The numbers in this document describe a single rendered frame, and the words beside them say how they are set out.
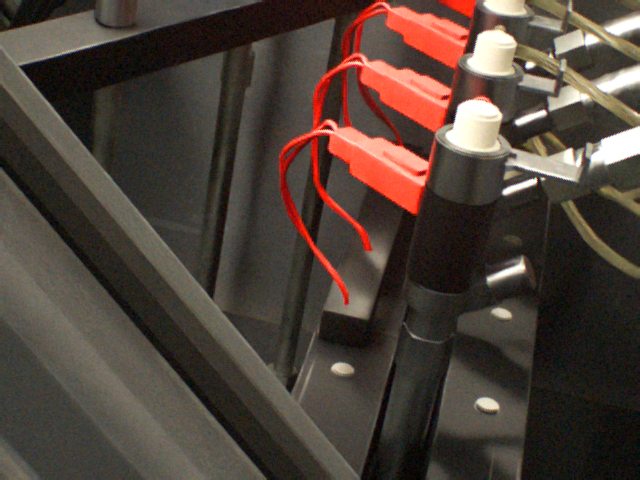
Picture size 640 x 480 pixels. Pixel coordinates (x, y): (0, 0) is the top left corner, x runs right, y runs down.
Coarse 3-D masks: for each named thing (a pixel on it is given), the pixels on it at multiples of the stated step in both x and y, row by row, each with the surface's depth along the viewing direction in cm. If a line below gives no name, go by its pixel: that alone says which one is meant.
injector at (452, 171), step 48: (432, 192) 53; (480, 192) 52; (432, 240) 53; (480, 240) 53; (432, 288) 54; (480, 288) 54; (528, 288) 54; (432, 336) 55; (432, 384) 57; (384, 432) 58
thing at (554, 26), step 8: (568, 8) 65; (536, 16) 67; (568, 16) 65; (528, 24) 66; (536, 24) 66; (544, 24) 66; (552, 24) 66; (560, 24) 66; (552, 32) 66; (560, 32) 66
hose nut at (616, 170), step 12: (624, 132) 51; (636, 132) 51; (612, 144) 51; (624, 144) 51; (636, 144) 51; (612, 156) 51; (624, 156) 50; (636, 156) 50; (612, 168) 51; (624, 168) 51; (636, 168) 51; (624, 180) 51; (636, 180) 51; (624, 192) 52
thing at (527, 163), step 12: (516, 156) 52; (528, 156) 53; (540, 156) 53; (504, 168) 52; (516, 168) 52; (528, 168) 52; (540, 168) 52; (552, 168) 52; (564, 168) 52; (576, 168) 53; (552, 180) 52; (564, 180) 52; (576, 180) 52
